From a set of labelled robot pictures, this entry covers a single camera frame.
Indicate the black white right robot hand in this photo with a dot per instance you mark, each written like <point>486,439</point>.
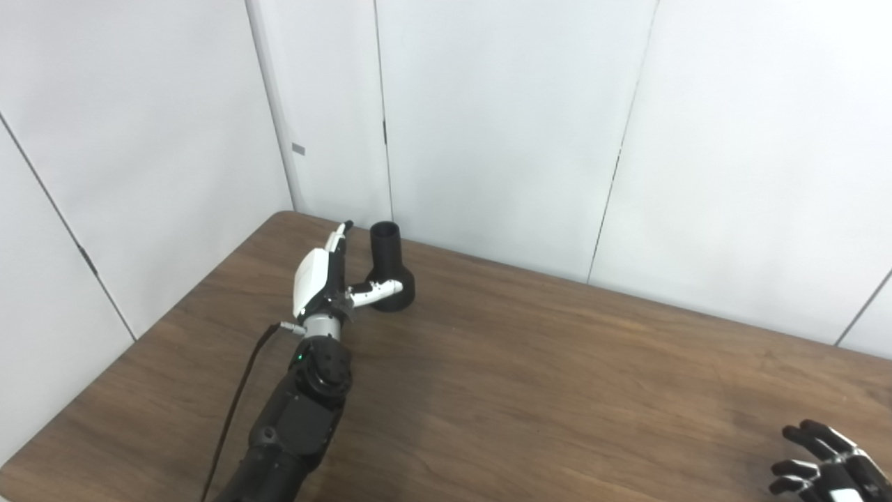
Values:
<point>847,474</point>

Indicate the black flared nozzle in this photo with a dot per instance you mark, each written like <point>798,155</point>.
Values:
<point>387,258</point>

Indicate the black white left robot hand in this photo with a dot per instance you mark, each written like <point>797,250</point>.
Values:
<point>313,279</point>

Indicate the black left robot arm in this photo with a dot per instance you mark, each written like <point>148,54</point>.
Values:
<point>300,418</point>

